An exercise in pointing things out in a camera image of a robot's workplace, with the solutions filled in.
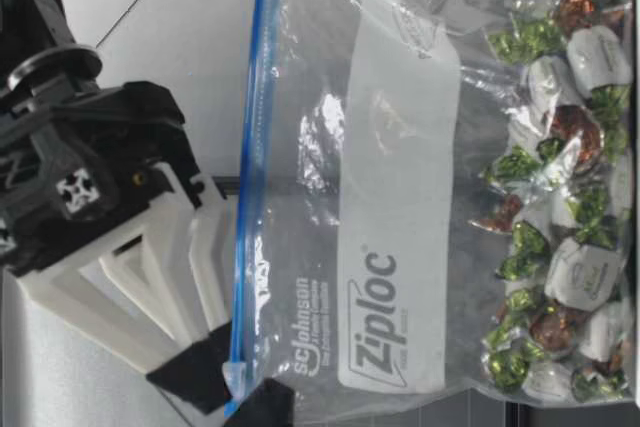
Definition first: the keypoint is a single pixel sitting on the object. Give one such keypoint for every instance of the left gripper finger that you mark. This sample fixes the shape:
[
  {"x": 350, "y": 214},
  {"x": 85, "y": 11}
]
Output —
[{"x": 272, "y": 404}]

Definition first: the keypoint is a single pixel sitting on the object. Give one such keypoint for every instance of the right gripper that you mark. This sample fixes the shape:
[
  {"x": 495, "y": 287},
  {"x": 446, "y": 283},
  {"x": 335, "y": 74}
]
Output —
[{"x": 100, "y": 147}]

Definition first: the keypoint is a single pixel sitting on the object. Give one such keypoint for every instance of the clear zip bag with candies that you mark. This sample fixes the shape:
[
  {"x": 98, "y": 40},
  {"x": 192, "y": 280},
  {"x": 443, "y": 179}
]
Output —
[{"x": 400, "y": 172}]

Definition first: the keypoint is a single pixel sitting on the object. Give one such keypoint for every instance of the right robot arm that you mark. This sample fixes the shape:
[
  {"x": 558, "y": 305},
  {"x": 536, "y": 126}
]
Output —
[{"x": 40, "y": 7}]

